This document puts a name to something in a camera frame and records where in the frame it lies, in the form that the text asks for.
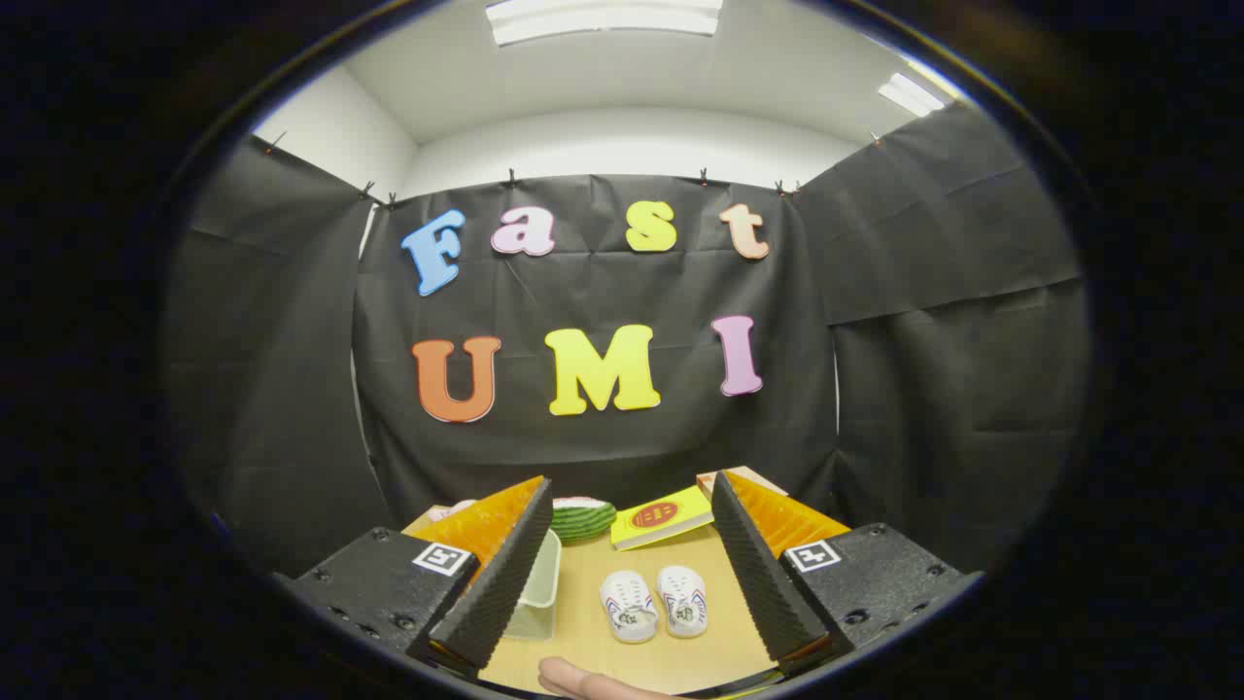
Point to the small ceiling light panel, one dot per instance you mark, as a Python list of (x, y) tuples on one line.
[(911, 94)]

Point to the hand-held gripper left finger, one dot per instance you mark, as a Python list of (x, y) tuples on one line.
[(496, 583)]

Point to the beige book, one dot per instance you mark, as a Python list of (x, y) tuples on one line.
[(748, 476)]

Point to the watermelon slice plush toy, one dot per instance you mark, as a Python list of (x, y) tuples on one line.
[(583, 522)]

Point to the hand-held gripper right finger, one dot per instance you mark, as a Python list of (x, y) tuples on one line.
[(763, 583)]

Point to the large ceiling light panel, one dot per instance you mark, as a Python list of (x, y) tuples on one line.
[(603, 19)]

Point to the yellow book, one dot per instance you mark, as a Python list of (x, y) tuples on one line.
[(661, 517)]

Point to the white shoe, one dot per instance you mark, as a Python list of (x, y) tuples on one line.
[(682, 591), (627, 595)]

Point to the beige fabric storage box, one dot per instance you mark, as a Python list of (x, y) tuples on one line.
[(540, 595)]

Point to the pink green plush toy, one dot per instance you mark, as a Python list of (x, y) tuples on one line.
[(457, 507)]

